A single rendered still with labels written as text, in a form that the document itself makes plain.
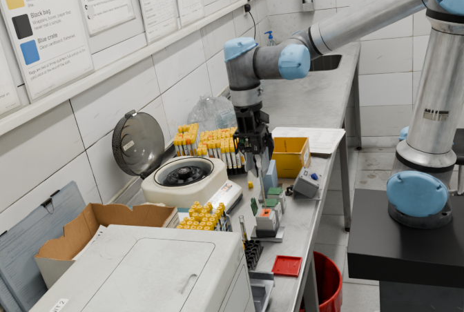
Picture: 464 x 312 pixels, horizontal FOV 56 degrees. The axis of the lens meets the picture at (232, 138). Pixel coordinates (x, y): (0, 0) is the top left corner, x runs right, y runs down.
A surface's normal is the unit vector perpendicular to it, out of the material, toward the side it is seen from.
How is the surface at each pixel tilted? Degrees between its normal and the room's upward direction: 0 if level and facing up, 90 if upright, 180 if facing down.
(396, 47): 90
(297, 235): 0
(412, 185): 97
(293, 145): 90
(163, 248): 0
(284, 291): 0
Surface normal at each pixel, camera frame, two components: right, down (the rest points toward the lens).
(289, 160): -0.35, 0.41
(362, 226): -0.10, -0.91
